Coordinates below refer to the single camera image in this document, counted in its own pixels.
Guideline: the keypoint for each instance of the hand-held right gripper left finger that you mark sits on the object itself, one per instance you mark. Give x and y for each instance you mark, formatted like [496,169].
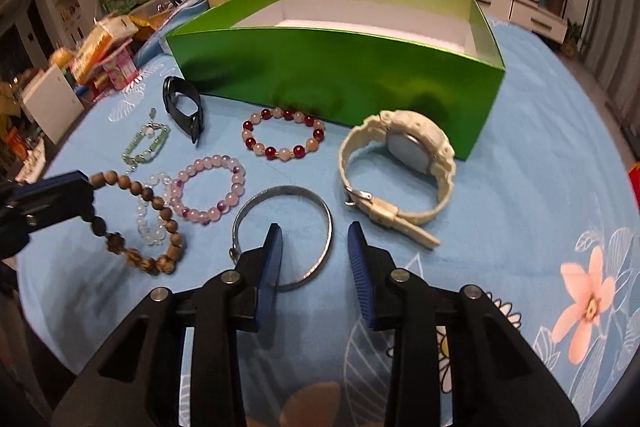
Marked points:
[267,277]

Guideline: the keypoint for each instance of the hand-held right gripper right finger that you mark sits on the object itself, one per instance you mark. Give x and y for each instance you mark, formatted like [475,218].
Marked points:
[361,277]

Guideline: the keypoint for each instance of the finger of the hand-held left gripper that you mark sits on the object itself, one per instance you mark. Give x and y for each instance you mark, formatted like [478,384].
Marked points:
[55,197]

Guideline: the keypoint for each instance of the silver metal bangle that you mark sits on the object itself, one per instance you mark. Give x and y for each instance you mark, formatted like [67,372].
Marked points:
[327,219]

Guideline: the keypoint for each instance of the cream white wristwatch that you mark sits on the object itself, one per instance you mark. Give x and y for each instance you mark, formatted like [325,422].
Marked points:
[410,147]

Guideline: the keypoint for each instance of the black wristband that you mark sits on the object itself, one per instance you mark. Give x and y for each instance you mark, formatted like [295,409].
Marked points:
[182,119]

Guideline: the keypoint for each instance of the green cardboard box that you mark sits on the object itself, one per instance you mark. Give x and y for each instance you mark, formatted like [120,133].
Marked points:
[340,77]

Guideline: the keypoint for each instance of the white carton box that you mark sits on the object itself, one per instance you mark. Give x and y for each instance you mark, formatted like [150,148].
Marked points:
[50,104]

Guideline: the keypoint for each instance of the yellow round fruit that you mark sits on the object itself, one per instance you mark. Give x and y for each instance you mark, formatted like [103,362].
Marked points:
[62,57]

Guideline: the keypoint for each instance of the pink snack box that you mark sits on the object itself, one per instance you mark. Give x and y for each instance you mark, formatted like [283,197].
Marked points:
[120,69]

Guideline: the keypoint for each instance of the orange snack box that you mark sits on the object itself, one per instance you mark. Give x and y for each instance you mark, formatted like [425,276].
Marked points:
[97,49]

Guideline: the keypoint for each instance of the red packet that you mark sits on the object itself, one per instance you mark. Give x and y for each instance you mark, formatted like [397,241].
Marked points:
[635,182]

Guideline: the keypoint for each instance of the small potted plant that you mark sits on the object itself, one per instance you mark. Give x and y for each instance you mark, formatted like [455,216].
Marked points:
[571,39]

